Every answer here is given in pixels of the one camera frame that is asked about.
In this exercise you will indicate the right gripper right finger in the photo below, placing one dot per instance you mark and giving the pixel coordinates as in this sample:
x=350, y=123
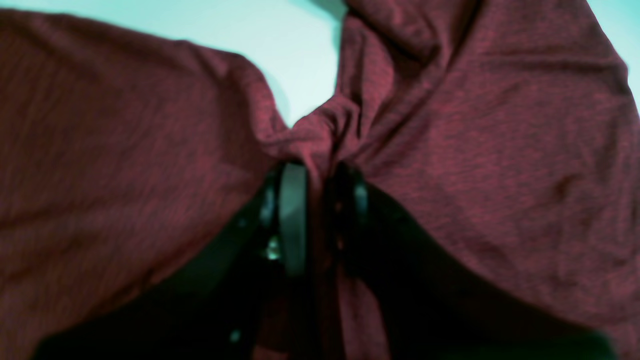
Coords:
x=432, y=306

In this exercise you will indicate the dark red long-sleeve shirt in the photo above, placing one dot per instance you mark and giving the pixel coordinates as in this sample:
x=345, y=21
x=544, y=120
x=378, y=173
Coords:
x=506, y=128

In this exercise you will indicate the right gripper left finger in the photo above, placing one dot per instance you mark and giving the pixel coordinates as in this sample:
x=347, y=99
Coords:
x=209, y=309

